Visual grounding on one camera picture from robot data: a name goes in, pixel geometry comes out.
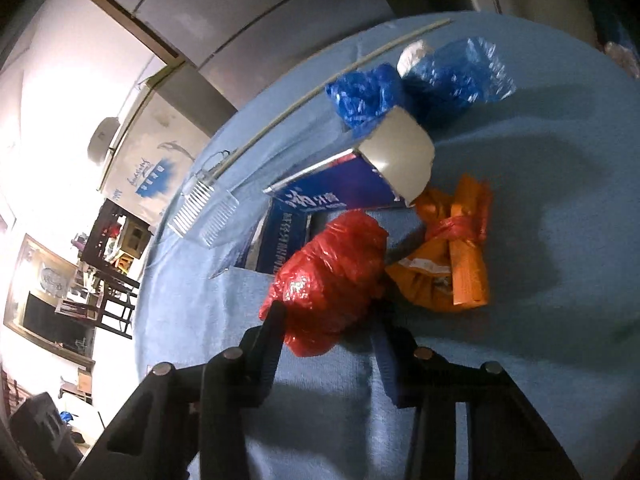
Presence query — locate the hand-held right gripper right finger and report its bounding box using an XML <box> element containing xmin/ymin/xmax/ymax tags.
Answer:
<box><xmin>370</xmin><ymin>306</ymin><xmax>584</xmax><ymax>480</ymax></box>

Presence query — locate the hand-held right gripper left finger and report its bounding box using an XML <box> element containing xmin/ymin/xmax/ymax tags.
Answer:
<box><xmin>67</xmin><ymin>300</ymin><xmax>289</xmax><ymax>480</ymax></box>

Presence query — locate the orange plastic bag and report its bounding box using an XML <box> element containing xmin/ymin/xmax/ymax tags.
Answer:
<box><xmin>385</xmin><ymin>174</ymin><xmax>494</xmax><ymax>314</ymax></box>

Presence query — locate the red plastic bag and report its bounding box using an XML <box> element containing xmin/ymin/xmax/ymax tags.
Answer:
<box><xmin>258</xmin><ymin>210</ymin><xmax>391</xmax><ymax>358</ymax></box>

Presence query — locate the clear plastic packaging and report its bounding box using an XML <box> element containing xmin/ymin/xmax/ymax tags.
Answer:
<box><xmin>167</xmin><ymin>149</ymin><xmax>273</xmax><ymax>281</ymax></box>

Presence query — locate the blue carton box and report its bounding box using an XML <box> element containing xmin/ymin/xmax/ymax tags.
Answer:
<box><xmin>235</xmin><ymin>106</ymin><xmax>436</xmax><ymax>277</ymax></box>

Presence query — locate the dark blue plastic bag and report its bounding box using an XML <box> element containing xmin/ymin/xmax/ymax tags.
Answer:
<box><xmin>325</xmin><ymin>62</ymin><xmax>416</xmax><ymax>139</ymax></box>

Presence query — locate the translucent blue plastic bag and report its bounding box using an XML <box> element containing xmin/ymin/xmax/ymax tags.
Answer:
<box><xmin>400</xmin><ymin>36</ymin><xmax>517</xmax><ymax>127</ymax></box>

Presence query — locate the dark wooden shelf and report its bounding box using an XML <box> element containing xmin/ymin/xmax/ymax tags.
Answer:
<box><xmin>55</xmin><ymin>199</ymin><xmax>154</xmax><ymax>339</ymax></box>

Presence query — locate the white appliance with dolphin print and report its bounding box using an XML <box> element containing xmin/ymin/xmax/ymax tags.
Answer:
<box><xmin>97</xmin><ymin>67</ymin><xmax>214</xmax><ymax>217</ymax></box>

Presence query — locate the black bag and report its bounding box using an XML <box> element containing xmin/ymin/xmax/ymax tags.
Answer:
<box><xmin>10</xmin><ymin>392</ymin><xmax>84</xmax><ymax>480</ymax></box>

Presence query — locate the framed picture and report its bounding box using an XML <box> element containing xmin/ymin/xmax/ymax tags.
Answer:
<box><xmin>2</xmin><ymin>232</ymin><xmax>97</xmax><ymax>367</ymax></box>

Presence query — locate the thin white strip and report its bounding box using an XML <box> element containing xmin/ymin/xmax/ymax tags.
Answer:
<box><xmin>200</xmin><ymin>17</ymin><xmax>453</xmax><ymax>187</ymax></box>

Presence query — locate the crumpled white tissue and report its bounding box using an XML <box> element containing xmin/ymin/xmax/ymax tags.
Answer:
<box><xmin>396</xmin><ymin>40</ymin><xmax>436</xmax><ymax>74</ymax></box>

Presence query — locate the silver panelled cabinet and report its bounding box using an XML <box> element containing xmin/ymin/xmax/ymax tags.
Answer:
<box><xmin>75</xmin><ymin>0</ymin><xmax>397</xmax><ymax>111</ymax></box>

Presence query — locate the round white wall fixture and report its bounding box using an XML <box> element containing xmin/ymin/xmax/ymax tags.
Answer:
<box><xmin>87</xmin><ymin>117</ymin><xmax>121</xmax><ymax>162</ymax></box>

